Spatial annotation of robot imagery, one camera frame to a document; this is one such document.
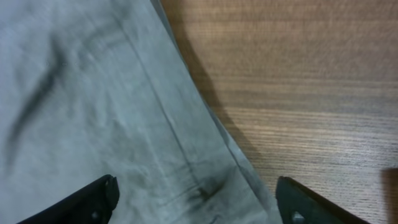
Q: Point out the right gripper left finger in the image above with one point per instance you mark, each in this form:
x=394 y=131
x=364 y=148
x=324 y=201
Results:
x=93 y=204

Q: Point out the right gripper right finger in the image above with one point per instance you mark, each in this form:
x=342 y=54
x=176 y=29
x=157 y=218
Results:
x=298 y=204

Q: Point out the grey shorts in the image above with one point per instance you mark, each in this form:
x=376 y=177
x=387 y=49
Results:
x=90 y=88

